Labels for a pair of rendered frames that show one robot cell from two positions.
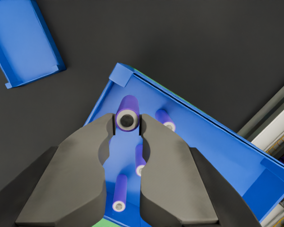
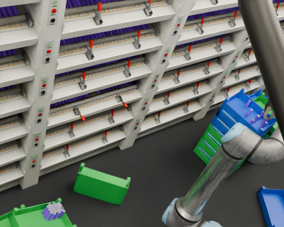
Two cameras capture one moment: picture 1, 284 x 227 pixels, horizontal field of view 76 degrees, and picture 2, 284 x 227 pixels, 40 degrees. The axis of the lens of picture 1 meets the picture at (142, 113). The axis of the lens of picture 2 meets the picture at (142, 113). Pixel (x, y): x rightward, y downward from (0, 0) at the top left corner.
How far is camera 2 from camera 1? 2.33 m
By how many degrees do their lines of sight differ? 31
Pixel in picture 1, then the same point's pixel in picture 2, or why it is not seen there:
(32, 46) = (272, 208)
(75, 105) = (255, 174)
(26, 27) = (273, 216)
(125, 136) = (257, 125)
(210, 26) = (177, 180)
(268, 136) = (171, 115)
